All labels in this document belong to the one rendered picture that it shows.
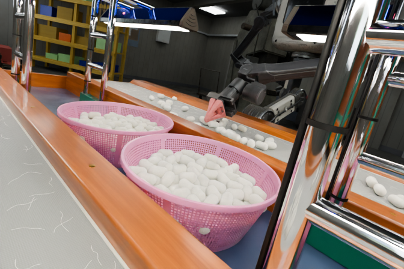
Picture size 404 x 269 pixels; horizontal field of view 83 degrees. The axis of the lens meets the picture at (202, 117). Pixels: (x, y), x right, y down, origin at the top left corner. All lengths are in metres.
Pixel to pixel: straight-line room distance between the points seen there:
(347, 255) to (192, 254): 0.29
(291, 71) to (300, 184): 0.71
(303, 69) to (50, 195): 0.78
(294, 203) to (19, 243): 0.23
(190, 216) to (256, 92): 0.54
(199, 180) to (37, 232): 0.23
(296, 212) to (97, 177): 0.23
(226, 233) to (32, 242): 0.21
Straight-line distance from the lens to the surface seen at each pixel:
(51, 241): 0.28
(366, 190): 0.63
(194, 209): 0.30
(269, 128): 0.89
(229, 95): 0.77
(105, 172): 0.33
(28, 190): 0.35
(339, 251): 0.46
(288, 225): 0.19
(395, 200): 0.60
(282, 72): 0.86
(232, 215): 0.31
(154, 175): 0.39
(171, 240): 0.24
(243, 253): 0.39
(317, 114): 0.17
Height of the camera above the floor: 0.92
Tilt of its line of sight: 12 degrees down
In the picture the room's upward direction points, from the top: 12 degrees clockwise
